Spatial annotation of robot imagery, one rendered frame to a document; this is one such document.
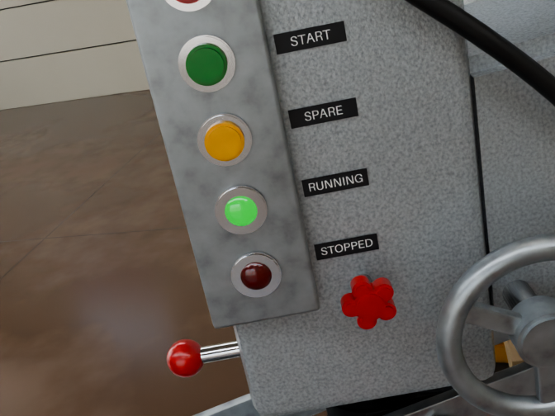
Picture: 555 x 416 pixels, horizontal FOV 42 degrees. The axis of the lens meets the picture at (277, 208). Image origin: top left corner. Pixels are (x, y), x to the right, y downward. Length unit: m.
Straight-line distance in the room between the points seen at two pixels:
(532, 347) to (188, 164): 0.26
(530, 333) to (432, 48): 0.20
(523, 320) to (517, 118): 0.14
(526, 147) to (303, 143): 0.16
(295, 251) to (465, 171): 0.13
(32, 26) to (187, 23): 7.36
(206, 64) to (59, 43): 7.26
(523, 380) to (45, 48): 7.32
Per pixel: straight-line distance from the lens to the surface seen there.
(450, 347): 0.52
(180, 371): 0.62
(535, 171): 0.55
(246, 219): 0.49
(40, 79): 7.94
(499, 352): 1.26
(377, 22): 0.49
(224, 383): 2.62
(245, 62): 0.47
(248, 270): 0.51
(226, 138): 0.47
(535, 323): 0.53
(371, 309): 0.52
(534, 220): 0.57
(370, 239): 0.53
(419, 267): 0.55
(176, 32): 0.47
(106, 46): 7.48
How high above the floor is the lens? 1.51
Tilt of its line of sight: 23 degrees down
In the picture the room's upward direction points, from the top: 12 degrees counter-clockwise
